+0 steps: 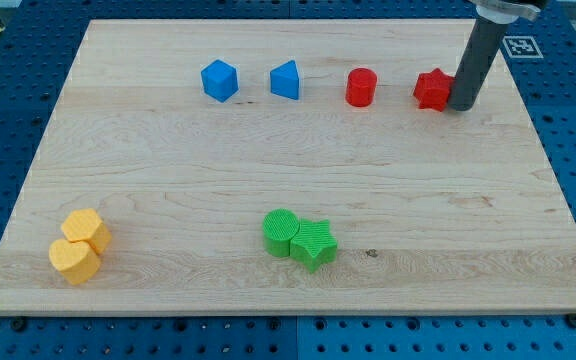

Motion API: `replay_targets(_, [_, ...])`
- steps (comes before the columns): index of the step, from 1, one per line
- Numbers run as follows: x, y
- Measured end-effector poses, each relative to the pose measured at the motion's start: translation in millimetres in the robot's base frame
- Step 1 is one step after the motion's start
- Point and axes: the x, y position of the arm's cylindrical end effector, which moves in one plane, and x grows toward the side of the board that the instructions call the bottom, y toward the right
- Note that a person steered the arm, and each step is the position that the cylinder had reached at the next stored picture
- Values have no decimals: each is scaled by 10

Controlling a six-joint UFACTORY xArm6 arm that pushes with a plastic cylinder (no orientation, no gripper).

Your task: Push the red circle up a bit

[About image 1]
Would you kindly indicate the green star block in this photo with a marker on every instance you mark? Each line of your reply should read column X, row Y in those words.
column 313, row 245

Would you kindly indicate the yellow heart block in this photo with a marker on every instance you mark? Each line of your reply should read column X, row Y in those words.
column 77, row 262

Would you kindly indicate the black bolt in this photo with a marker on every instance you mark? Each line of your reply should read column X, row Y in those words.
column 18, row 324
column 570, row 320

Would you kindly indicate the black bolt left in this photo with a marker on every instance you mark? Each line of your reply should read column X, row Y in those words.
column 18, row 324

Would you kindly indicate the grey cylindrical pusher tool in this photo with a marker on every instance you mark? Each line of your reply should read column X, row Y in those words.
column 479, row 54

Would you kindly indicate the red star block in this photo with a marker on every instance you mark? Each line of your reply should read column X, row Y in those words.
column 433, row 89

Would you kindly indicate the green cylinder block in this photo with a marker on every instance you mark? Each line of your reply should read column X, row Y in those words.
column 279, row 227

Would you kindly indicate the white fiducial marker tag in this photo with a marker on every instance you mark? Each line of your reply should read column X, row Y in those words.
column 522, row 47

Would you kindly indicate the red cylinder block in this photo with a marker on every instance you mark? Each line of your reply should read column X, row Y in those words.
column 361, row 87

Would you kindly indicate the black bolt right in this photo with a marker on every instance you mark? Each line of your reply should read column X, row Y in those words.
column 570, row 320

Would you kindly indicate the yellow hexagon block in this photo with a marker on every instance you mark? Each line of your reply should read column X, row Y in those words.
column 87, row 225

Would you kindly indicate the blue cube block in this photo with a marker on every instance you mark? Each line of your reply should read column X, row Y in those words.
column 219, row 80

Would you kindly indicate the blue triangle block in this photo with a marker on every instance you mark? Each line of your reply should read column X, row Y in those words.
column 285, row 81

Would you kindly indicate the wooden board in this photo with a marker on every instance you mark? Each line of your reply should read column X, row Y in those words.
column 435, row 213

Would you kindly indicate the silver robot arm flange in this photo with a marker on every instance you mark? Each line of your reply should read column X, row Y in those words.
column 508, row 11

